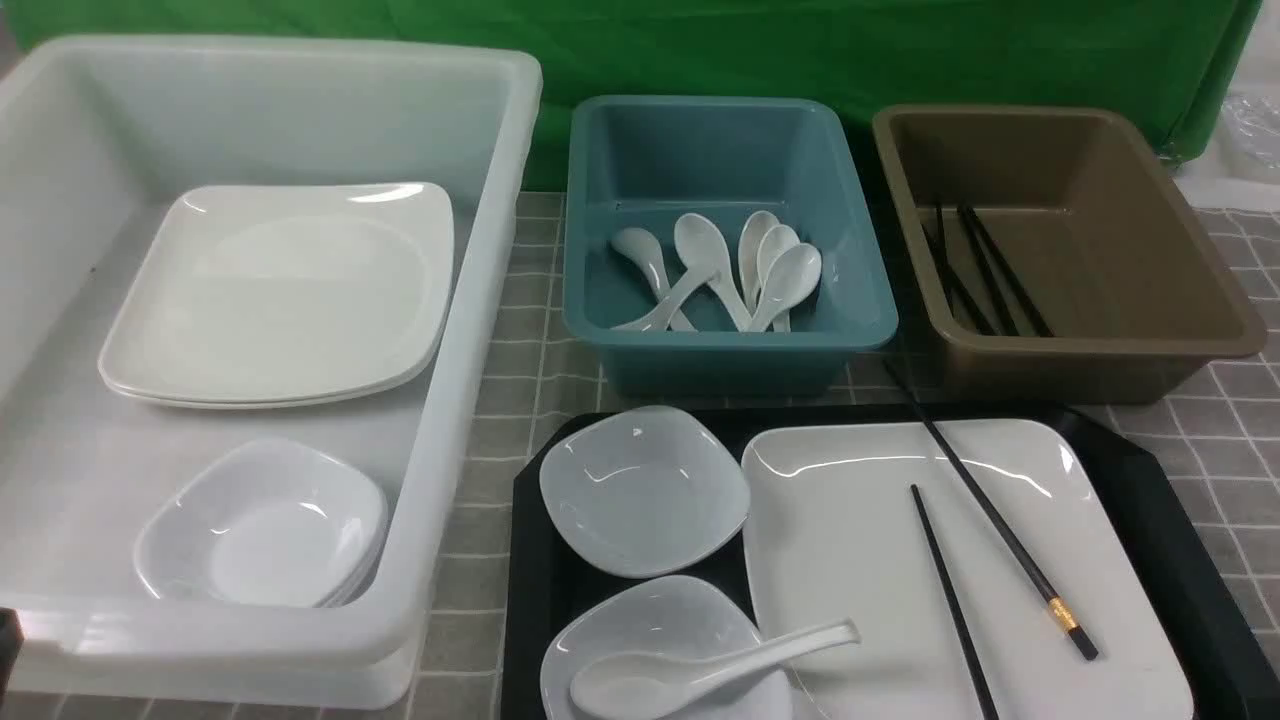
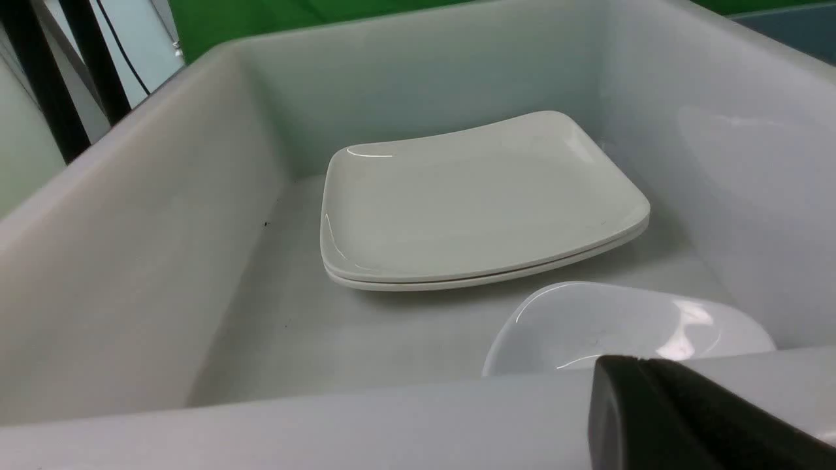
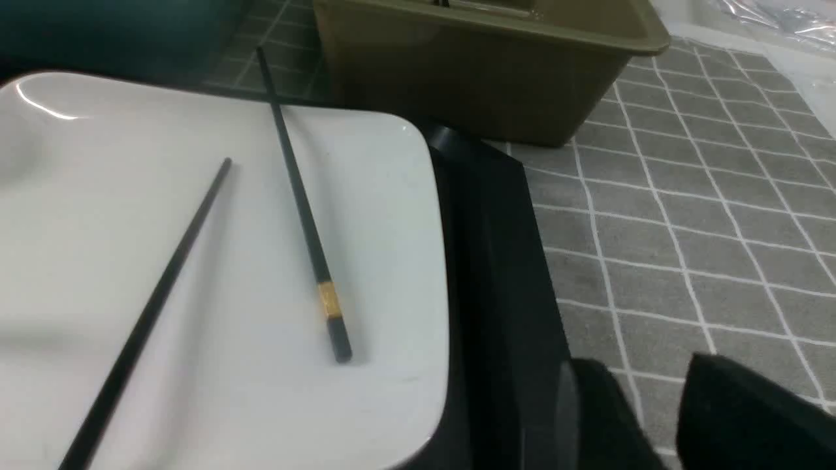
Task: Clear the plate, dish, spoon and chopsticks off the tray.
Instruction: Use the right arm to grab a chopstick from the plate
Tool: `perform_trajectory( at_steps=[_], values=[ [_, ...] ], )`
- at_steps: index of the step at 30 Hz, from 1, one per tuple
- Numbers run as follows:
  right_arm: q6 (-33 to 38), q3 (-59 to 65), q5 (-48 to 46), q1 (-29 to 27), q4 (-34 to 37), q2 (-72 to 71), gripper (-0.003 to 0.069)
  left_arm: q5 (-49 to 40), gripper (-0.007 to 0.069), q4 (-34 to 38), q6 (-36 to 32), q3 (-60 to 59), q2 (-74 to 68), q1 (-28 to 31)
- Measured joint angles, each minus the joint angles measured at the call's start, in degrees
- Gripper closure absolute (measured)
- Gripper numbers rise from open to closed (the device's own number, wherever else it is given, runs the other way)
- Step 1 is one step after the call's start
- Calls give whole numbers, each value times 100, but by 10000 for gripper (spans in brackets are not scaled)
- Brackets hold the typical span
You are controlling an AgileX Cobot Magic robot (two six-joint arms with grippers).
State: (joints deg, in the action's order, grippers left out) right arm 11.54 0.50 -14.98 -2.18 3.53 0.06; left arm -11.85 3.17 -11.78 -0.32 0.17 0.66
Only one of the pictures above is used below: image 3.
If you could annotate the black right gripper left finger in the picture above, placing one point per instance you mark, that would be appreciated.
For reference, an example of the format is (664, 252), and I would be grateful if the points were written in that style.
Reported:
(594, 424)

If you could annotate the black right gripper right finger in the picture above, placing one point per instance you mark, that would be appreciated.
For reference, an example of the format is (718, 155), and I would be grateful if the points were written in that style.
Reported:
(731, 417)

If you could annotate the black chopstick with gold band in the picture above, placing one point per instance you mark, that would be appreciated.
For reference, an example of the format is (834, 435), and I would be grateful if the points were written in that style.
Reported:
(334, 319)

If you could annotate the plain black chopstick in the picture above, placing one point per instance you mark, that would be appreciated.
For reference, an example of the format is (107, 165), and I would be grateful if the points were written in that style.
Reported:
(85, 443)

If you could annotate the large white square plate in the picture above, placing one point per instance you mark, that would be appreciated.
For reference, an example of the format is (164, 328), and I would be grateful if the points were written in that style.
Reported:
(100, 180)

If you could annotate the black serving tray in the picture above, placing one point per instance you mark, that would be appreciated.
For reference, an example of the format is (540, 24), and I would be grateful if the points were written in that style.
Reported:
(507, 340)

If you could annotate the grey checked tablecloth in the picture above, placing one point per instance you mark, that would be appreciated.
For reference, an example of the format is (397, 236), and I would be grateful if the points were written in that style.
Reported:
(692, 212)

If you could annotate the olive brown plastic bin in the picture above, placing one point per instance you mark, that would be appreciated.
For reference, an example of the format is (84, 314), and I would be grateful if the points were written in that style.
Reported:
(520, 71)

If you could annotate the clear plastic sheet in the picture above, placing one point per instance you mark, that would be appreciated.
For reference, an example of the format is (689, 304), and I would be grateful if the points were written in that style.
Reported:
(804, 22)

